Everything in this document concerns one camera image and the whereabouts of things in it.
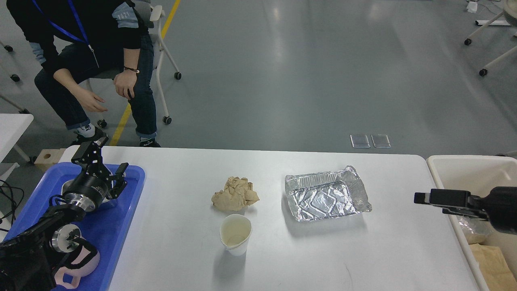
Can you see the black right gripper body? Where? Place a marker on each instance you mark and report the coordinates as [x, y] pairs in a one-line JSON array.
[[500, 207]]

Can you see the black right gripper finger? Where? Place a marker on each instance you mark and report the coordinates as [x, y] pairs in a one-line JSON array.
[[451, 201]]

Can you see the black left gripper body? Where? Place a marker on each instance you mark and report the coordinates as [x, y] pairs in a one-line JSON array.
[[88, 192]]

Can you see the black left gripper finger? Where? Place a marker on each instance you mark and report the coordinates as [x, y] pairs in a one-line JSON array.
[[116, 182], [89, 158]]

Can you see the square stainless steel tray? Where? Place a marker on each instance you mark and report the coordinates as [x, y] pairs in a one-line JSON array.
[[106, 204]]

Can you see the pink mug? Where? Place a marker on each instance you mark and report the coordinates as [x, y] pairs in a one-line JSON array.
[[81, 262]]

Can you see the aluminium foil tray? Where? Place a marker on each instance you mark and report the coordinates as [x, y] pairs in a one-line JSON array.
[[326, 195]]

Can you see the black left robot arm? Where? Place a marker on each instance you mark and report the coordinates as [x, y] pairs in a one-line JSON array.
[[31, 259]]

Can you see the person's right hand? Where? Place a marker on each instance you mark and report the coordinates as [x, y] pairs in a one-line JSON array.
[[88, 99]]

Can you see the person's left hand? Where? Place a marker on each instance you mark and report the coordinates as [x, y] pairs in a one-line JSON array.
[[124, 84]]

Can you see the crumpled clear plastic in bin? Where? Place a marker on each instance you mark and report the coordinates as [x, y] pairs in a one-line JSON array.
[[476, 231]]

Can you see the white plastic bin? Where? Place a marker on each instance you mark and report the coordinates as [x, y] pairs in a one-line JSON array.
[[477, 174]]

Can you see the wooden block with hole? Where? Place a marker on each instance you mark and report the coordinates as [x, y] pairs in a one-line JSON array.
[[47, 158]]

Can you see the blue plastic tray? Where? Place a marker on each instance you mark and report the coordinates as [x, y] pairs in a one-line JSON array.
[[105, 229]]

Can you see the brown paper in bin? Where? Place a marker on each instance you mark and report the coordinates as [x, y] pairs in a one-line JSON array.
[[494, 268]]

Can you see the small white side table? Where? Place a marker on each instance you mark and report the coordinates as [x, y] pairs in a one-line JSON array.
[[12, 127]]

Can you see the clear floor plate right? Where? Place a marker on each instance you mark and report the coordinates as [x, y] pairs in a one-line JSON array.
[[381, 141]]

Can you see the clear floor plate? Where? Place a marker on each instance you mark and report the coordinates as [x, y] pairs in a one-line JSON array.
[[381, 141], [360, 141]]

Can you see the seated person in black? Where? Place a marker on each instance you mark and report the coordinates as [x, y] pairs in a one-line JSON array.
[[74, 40]]

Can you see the clear floor plate left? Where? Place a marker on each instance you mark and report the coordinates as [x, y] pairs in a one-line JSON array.
[[360, 141]]

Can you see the crumpled brown paper ball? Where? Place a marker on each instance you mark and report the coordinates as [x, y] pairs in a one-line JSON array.
[[237, 194]]

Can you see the white paper cup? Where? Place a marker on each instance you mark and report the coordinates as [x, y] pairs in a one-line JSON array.
[[235, 231]]

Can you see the white rolling chair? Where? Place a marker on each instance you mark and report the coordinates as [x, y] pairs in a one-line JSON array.
[[152, 17]]

